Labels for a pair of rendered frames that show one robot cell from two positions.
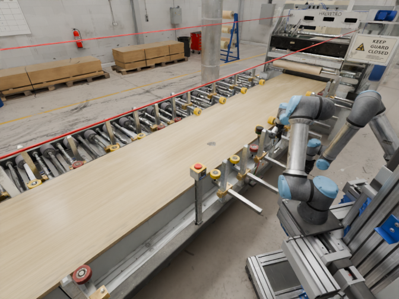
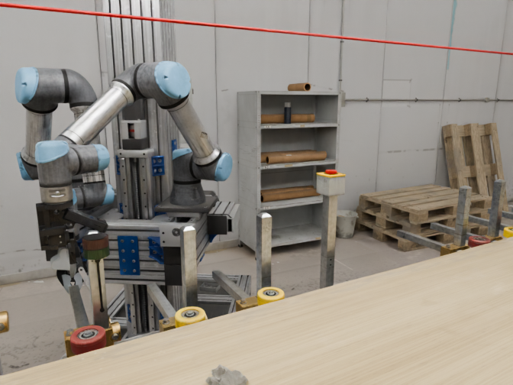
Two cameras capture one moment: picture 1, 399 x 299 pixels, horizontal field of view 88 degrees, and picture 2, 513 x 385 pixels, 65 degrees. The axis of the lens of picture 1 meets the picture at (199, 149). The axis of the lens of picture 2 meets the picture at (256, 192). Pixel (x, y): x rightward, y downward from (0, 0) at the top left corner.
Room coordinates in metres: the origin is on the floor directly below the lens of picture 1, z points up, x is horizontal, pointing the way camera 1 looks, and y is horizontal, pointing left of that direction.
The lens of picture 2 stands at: (2.23, 0.15, 1.46)
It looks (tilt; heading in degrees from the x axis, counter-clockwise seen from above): 13 degrees down; 197
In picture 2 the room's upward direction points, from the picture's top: straight up
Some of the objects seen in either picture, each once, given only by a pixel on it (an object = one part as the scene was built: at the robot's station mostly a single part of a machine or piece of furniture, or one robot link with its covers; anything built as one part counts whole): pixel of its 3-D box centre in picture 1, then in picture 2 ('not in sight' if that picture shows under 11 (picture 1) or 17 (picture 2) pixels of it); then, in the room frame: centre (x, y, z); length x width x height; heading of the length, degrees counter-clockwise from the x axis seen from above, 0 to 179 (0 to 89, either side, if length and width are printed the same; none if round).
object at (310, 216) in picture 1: (314, 206); (187, 189); (0.70, -0.61, 1.09); 0.15 x 0.15 x 0.10
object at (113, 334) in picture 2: (259, 156); (93, 338); (1.44, -0.54, 0.85); 0.14 x 0.06 x 0.05; 136
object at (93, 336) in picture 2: (253, 151); (89, 353); (1.51, -0.49, 0.85); 0.08 x 0.08 x 0.11
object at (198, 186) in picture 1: (198, 201); (327, 256); (0.87, 0.01, 0.93); 0.05 x 0.05 x 0.45; 46
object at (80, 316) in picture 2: (272, 162); (81, 319); (1.37, -0.63, 0.84); 0.43 x 0.03 x 0.04; 46
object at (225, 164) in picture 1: (223, 185); (263, 284); (1.06, -0.17, 0.88); 0.04 x 0.04 x 0.48; 46
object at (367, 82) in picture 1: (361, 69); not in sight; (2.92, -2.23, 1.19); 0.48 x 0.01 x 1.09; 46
